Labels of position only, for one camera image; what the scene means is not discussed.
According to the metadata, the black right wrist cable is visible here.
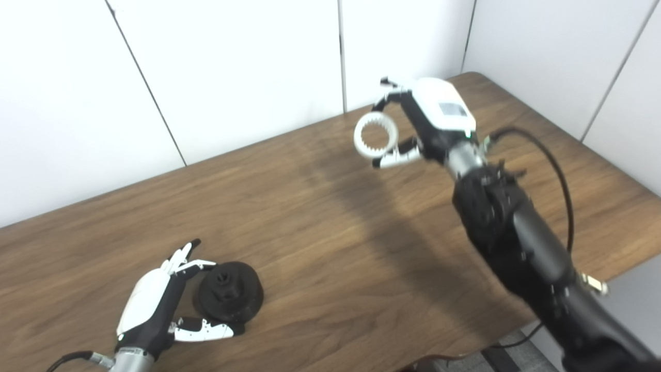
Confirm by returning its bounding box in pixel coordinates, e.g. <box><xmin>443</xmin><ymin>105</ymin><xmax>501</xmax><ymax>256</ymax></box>
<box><xmin>485</xmin><ymin>127</ymin><xmax>575</xmax><ymax>254</ymax></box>

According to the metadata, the black table foot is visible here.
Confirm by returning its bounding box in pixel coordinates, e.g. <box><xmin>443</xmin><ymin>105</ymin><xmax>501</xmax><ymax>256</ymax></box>
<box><xmin>480</xmin><ymin>347</ymin><xmax>520</xmax><ymax>372</ymax></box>

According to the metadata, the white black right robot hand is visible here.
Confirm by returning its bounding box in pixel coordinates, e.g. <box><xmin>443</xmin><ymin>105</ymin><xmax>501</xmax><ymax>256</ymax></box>
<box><xmin>371</xmin><ymin>76</ymin><xmax>477</xmax><ymax>169</ymax></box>

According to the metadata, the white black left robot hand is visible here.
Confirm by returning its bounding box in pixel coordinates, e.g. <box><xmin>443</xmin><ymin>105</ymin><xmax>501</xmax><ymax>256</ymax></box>
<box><xmin>115</xmin><ymin>238</ymin><xmax>246</xmax><ymax>360</ymax></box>

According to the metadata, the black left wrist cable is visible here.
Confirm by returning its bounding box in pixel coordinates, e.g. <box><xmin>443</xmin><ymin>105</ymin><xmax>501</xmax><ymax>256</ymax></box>
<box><xmin>45</xmin><ymin>351</ymin><xmax>115</xmax><ymax>372</ymax></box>

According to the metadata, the round black part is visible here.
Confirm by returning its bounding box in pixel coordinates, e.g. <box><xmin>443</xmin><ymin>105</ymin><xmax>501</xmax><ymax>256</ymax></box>
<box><xmin>194</xmin><ymin>261</ymin><xmax>264</xmax><ymax>323</ymax></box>

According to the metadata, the black floor cable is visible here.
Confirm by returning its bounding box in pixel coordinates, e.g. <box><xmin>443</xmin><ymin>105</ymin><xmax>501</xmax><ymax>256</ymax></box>
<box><xmin>491</xmin><ymin>321</ymin><xmax>544</xmax><ymax>349</ymax></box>

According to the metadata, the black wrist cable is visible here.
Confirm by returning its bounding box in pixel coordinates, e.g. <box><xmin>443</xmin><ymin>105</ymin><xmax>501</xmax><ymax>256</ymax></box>
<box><xmin>45</xmin><ymin>351</ymin><xmax>115</xmax><ymax>372</ymax></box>
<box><xmin>485</xmin><ymin>127</ymin><xmax>575</xmax><ymax>254</ymax></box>

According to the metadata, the white toothed ring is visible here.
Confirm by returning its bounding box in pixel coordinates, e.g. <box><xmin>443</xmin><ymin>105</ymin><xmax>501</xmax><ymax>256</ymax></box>
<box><xmin>354</xmin><ymin>111</ymin><xmax>399</xmax><ymax>159</ymax></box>

